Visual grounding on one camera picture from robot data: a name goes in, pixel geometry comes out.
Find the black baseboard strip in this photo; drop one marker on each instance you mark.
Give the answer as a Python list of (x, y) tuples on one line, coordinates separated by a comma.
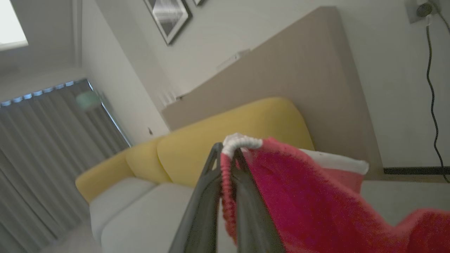
[(415, 170)]

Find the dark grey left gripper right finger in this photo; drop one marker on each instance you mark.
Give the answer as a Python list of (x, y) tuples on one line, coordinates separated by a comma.
[(251, 225)]

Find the bright window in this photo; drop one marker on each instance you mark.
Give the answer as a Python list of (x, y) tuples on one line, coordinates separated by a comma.
[(10, 24)]

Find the black power plug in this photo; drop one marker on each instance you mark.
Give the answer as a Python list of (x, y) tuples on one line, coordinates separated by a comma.
[(424, 9)]

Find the grey sofa seat cushion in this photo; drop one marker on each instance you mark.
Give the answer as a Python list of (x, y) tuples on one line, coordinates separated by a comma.
[(116, 200), (147, 225)]

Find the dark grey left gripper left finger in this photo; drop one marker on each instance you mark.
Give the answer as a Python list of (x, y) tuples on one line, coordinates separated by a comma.
[(202, 218)]

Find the yellow sofa armrest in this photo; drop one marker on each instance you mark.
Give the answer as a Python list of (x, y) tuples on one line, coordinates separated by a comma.
[(102, 175)]

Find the red and white garment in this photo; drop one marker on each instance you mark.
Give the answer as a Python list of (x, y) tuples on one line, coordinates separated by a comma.
[(316, 211)]

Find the large black framed picture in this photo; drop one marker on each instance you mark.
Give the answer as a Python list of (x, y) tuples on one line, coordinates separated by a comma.
[(169, 17)]

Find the beige wooden partition panel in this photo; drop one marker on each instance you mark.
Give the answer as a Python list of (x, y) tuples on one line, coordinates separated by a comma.
[(299, 77)]

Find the white wall socket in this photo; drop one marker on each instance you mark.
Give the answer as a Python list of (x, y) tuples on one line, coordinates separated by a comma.
[(413, 12)]

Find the grey pleated curtain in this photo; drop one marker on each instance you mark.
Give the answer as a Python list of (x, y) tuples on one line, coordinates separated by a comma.
[(45, 147)]

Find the yellow sofa back cushion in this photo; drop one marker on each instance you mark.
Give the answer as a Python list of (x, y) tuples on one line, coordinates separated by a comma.
[(225, 123), (146, 161)]

